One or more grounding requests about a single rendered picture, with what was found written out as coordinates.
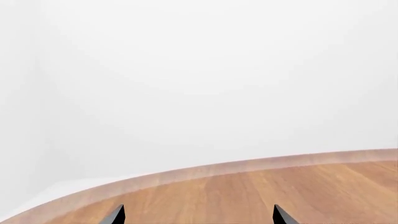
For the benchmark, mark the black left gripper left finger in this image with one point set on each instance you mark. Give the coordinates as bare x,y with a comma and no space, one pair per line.
116,217

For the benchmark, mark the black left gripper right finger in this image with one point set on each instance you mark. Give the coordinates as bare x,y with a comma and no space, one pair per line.
281,217

